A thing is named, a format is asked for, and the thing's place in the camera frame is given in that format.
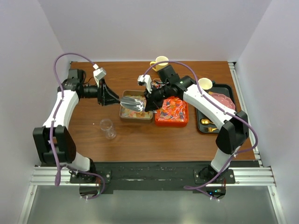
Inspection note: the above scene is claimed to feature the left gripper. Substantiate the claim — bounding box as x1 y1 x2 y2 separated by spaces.
81 78 120 106

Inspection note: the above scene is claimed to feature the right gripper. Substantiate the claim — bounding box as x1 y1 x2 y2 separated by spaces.
144 84 171 112

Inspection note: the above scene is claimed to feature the metal scoop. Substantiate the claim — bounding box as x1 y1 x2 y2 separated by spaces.
120 96 158 112

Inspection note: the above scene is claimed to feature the clear plastic jar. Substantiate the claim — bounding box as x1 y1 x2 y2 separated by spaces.
100 119 116 140

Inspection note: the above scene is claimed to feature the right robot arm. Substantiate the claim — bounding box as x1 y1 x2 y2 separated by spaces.
137 65 249 183

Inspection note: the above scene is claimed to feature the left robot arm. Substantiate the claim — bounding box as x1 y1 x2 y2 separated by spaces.
33 68 120 186

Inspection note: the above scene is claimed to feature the orange tray of candies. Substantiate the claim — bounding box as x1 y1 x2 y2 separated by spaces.
155 97 189 127

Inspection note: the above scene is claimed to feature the silver tin of gummies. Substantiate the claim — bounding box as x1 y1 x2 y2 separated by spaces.
120 90 154 123

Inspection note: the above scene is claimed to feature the yellow mug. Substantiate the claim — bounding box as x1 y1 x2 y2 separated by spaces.
149 56 169 72

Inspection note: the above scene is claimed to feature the gold spoon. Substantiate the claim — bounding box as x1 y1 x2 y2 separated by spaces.
200 119 215 125

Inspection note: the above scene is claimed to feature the dark green cup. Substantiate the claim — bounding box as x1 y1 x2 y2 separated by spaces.
198 77 214 93

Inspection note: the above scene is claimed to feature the black serving tray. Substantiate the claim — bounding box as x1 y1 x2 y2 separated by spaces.
196 84 236 133

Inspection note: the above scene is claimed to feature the gold fork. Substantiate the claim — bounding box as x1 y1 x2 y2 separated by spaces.
201 127 219 133

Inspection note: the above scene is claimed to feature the pink dotted plate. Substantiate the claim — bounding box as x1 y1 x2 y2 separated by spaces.
208 91 235 110

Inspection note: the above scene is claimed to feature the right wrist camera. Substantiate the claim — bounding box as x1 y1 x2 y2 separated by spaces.
137 75 152 92

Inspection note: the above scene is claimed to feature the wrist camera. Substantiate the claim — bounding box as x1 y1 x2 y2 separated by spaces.
93 68 107 81
137 75 152 92

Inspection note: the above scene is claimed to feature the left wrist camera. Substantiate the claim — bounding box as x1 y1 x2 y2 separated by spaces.
93 68 107 81

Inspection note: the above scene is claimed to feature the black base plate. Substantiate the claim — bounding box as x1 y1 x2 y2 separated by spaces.
70 161 234 194

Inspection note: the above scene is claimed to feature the aluminium rail frame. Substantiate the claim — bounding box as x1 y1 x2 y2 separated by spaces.
22 67 283 224

